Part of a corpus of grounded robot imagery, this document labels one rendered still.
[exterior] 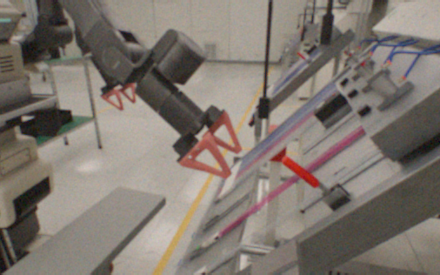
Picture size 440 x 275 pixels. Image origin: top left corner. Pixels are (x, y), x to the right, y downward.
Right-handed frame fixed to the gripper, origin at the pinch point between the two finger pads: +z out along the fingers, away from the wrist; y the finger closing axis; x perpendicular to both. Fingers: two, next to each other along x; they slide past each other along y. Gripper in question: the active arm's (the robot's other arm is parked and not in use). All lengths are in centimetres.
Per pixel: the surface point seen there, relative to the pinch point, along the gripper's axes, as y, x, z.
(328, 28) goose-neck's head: 7.0, -24.8, -3.8
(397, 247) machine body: 40, 3, 63
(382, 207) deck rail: -10.4, -14.5, 15.2
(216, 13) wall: 871, 120, -201
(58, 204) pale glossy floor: 108, 181, -46
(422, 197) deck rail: -10.4, -18.6, 16.7
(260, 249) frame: 62, 54, 50
